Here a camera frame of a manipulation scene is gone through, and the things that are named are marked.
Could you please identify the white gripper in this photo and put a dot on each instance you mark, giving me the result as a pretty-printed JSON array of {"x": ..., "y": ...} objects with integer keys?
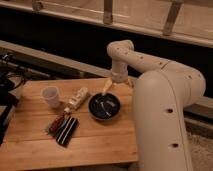
[{"x": 119, "y": 74}]

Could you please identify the dark ceramic bowl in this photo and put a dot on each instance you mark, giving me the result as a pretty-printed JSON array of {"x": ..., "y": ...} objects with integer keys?
[{"x": 104, "y": 107}]

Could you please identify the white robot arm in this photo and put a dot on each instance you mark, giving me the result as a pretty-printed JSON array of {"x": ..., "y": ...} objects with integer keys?
[{"x": 160, "y": 94}]

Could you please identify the white tube bottle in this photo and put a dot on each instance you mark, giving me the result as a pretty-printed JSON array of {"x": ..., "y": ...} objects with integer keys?
[{"x": 77, "y": 100}]

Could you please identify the translucent plastic cup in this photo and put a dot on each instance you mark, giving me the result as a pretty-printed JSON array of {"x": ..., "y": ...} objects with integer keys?
[{"x": 51, "y": 95}]

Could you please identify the black white striped case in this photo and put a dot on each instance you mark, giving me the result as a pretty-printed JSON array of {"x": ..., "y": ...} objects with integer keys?
[{"x": 67, "y": 131}]

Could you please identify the wooden cutting board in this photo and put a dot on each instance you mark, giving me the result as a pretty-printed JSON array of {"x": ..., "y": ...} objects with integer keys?
[{"x": 39, "y": 137}]

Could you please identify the red handled multitool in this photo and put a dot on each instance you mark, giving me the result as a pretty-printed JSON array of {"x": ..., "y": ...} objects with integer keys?
[{"x": 55, "y": 124}]

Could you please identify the metal window frame rail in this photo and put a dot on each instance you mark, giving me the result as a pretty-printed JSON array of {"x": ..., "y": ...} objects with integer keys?
[{"x": 189, "y": 21}]

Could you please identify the black equipment with cables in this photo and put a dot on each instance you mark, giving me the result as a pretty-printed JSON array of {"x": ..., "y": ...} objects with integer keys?
[{"x": 9, "y": 80}]

